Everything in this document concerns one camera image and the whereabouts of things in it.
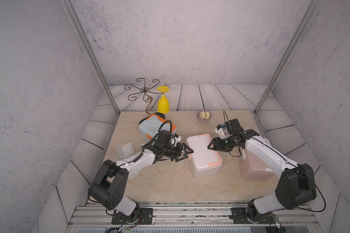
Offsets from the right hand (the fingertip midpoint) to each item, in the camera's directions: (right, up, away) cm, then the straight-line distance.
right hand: (213, 148), depth 84 cm
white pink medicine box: (-6, -6, -6) cm, 10 cm away
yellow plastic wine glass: (-30, +26, +13) cm, 41 cm away
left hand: (-12, -3, -4) cm, 13 cm away
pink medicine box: (+18, -11, -7) cm, 22 cm away
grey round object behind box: (-1, +20, +28) cm, 34 cm away
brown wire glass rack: (-40, +31, +10) cm, 52 cm away
